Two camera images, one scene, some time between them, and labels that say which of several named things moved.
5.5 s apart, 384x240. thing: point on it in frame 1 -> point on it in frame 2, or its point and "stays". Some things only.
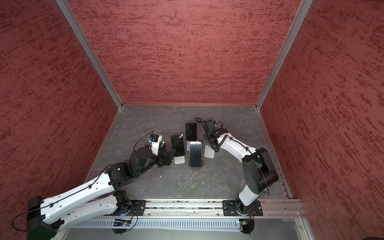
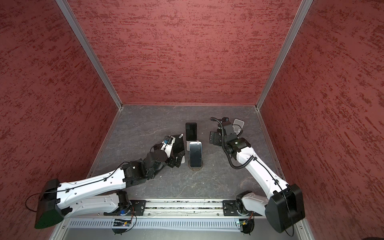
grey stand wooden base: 195,168 stays
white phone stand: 188,142 stays
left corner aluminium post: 73,20 stays
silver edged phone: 195,155 stays
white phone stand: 208,152 -> 238,125
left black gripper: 162,162 -> 172,158
